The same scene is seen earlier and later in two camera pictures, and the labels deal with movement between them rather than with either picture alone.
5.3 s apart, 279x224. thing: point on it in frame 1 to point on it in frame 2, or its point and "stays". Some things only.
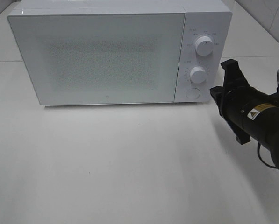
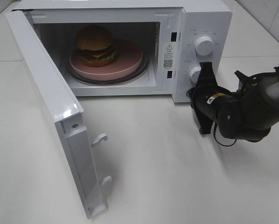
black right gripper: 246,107 to 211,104
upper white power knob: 204,45 stays
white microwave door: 78,59 to 67,112
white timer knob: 197,74 stays
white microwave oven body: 122,52 stays
